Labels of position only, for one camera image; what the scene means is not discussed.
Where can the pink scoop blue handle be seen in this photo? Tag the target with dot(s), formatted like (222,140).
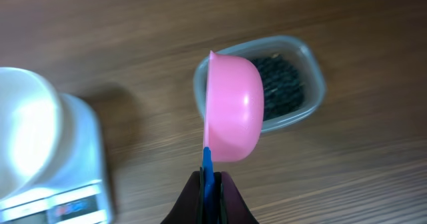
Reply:
(234,109)

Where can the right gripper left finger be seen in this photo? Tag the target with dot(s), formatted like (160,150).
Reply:
(186,209)

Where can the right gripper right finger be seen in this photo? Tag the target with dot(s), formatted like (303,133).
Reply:
(233,209)

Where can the clear plastic container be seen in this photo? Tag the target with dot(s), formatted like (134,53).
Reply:
(293,50)

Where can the black beans pile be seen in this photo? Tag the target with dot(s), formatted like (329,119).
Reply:
(283,88)

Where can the white digital kitchen scale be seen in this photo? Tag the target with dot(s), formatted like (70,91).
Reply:
(75,189)

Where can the white bowl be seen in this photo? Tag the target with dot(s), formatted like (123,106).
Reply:
(31,125)

